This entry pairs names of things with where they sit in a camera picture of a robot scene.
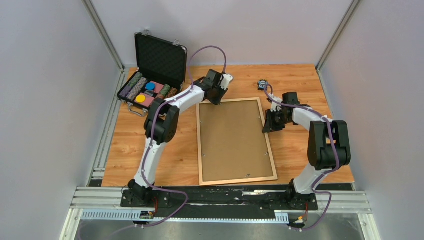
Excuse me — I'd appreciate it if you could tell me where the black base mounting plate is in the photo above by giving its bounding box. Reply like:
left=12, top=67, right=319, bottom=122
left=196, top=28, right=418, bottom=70
left=120, top=184, right=318, bottom=219

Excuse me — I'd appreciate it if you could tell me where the black poker chip case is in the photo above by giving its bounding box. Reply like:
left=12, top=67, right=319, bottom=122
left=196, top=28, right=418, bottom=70
left=116, top=30, right=188, bottom=112

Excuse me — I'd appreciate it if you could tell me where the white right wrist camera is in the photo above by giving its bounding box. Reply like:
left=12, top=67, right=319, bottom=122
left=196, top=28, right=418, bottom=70
left=268, top=94, right=283, bottom=113

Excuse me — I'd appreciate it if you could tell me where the light wooden picture frame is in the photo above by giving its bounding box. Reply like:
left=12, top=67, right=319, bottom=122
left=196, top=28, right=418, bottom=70
left=196, top=97, right=279, bottom=187

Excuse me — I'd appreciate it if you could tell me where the blue round chip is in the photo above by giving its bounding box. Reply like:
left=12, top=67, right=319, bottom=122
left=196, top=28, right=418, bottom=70
left=145, top=82, right=156, bottom=91

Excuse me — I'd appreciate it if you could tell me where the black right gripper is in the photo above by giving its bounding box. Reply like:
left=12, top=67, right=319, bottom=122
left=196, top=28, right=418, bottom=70
left=262, top=108, right=290, bottom=134

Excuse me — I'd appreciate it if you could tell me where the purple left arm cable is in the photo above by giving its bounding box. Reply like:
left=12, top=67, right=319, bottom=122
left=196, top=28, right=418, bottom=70
left=140, top=45, right=228, bottom=229

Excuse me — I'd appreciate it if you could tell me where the aluminium left corner post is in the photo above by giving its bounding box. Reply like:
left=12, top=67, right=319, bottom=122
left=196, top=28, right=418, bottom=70
left=82, top=0, right=125, bottom=72

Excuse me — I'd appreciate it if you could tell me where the small black blue gadget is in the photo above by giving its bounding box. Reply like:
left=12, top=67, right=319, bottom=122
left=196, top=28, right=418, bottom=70
left=257, top=79, right=269, bottom=91

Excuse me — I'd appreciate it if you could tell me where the white slotted cable duct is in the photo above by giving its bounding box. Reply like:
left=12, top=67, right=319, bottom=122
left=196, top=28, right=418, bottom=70
left=80, top=210, right=290, bottom=224

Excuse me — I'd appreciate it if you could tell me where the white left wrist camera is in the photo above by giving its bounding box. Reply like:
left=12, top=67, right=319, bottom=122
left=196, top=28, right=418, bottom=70
left=219, top=73, right=234, bottom=90

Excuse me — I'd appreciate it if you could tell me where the aluminium corner post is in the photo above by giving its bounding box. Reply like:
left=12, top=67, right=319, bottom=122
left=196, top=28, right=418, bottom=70
left=82, top=0, right=125, bottom=72
left=315, top=0, right=362, bottom=74

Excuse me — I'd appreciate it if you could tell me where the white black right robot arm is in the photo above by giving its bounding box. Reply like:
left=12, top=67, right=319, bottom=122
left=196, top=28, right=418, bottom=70
left=262, top=92, right=351, bottom=209

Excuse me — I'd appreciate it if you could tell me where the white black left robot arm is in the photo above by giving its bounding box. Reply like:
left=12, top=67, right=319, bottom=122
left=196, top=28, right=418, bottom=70
left=123, top=69, right=234, bottom=207

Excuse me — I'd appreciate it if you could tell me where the aluminium right corner post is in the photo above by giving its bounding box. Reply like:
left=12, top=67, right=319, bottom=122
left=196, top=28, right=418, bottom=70
left=315, top=0, right=362, bottom=74

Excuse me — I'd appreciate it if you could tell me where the brown cardboard backing board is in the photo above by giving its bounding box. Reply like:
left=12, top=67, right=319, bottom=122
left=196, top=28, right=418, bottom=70
left=199, top=100, right=275, bottom=182

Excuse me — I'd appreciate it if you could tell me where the aluminium rail frame front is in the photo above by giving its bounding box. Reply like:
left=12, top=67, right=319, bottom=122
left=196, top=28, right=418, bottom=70
left=60, top=184, right=381, bottom=240

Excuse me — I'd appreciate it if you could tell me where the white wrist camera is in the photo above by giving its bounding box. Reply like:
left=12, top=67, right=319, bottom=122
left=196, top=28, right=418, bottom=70
left=268, top=94, right=283, bottom=113
left=219, top=73, right=234, bottom=90

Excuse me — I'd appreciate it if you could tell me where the yellow round chip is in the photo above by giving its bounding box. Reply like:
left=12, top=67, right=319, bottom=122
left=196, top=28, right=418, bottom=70
left=135, top=94, right=146, bottom=103

